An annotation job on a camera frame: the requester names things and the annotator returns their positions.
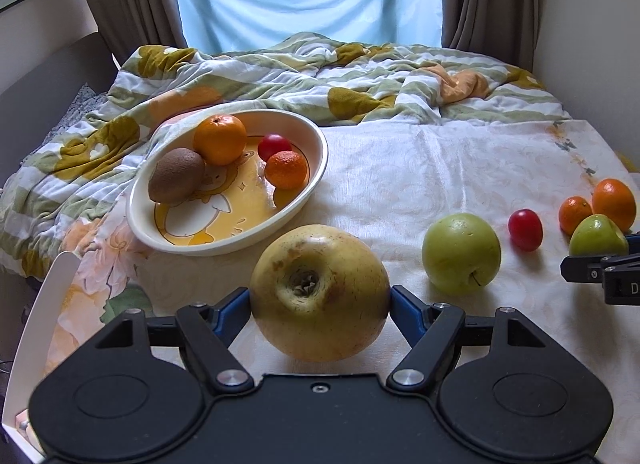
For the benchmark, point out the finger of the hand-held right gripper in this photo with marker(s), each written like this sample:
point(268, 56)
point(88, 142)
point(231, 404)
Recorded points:
point(582, 268)

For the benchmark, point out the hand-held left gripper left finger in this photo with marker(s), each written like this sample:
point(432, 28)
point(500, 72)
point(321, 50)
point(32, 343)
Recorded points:
point(232, 315)

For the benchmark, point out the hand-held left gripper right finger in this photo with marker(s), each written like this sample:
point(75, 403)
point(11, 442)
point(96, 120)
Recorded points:
point(403, 308)

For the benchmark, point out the large yellow pear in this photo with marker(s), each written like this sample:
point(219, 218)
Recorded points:
point(320, 294)

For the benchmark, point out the cream plate with yellow print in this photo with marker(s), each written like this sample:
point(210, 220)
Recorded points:
point(235, 209)

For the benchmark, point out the brown kiwi with green sticker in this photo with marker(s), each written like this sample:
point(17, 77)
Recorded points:
point(176, 175)

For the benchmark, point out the small tangerine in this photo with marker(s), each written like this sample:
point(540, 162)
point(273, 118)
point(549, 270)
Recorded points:
point(574, 214)
point(286, 169)

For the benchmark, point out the red cherry tomato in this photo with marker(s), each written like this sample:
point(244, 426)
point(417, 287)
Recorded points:
point(272, 145)
point(525, 229)

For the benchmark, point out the large orange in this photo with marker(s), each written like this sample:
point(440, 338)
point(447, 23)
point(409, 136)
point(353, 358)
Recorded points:
point(220, 139)

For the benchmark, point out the small green apple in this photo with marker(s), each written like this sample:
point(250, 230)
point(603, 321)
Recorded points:
point(597, 236)

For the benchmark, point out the medium orange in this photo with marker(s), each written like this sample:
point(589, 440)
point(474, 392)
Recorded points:
point(614, 201)

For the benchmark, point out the large green apple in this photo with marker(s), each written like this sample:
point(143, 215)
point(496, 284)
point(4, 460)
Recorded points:
point(461, 252)

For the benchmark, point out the white board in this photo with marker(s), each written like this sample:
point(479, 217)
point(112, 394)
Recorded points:
point(40, 324)

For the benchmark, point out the floral striped blanket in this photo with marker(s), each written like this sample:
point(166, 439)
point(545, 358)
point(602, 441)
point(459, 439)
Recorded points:
point(100, 144)

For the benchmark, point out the speckled bed sheet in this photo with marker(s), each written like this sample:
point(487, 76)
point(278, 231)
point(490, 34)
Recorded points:
point(80, 112)

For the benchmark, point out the grey headboard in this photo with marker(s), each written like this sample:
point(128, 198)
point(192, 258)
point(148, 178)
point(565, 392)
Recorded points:
point(45, 84)

